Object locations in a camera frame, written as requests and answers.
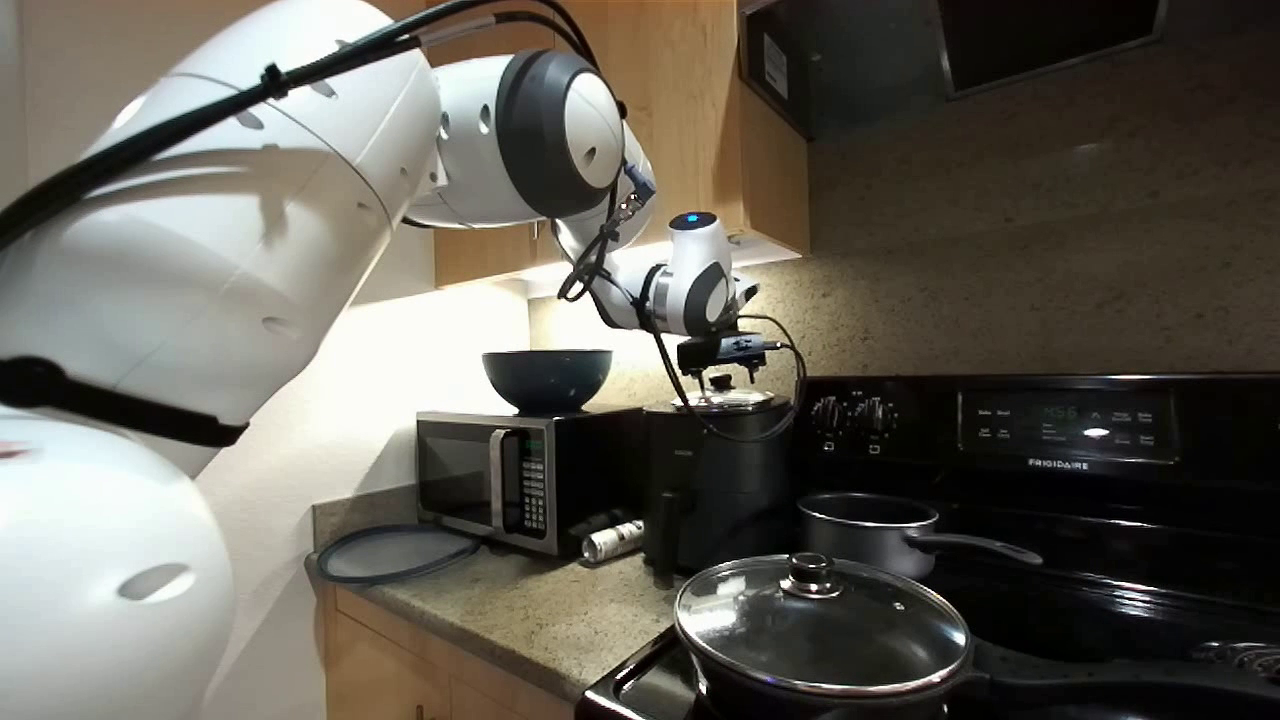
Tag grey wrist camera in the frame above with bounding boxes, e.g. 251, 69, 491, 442
718, 334, 784, 368

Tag black electric stove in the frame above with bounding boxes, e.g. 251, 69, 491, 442
575, 373, 1280, 720

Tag small salt shaker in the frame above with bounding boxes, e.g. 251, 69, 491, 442
579, 515, 651, 569

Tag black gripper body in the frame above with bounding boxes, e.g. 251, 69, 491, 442
673, 330, 754, 383

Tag dark round bowl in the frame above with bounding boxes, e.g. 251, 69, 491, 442
480, 347, 615, 421

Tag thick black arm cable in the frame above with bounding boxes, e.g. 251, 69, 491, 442
0, 0, 637, 306

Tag black pan with lid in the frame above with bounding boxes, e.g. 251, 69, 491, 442
673, 549, 978, 708

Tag black air fryer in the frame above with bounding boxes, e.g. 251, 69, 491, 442
639, 395, 799, 583

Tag large black frying pan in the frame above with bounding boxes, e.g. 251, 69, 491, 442
677, 622, 1204, 720

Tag black range hood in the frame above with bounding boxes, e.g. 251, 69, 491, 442
735, 0, 1280, 143

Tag stainless steel microwave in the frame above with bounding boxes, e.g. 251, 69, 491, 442
412, 409, 651, 563

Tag black stove knob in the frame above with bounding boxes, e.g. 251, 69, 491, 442
807, 391, 857, 440
851, 391, 899, 440

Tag grey round plate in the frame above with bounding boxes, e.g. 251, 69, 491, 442
311, 518, 488, 588

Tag electric coil burner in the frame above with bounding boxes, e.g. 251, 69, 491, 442
1195, 634, 1280, 689

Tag wooden base cabinet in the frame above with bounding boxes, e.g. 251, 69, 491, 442
311, 583, 575, 720

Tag wooden wall cabinet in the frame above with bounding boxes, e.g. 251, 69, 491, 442
373, 0, 814, 288

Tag small black saucepan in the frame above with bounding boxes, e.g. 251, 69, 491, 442
797, 486, 1049, 583

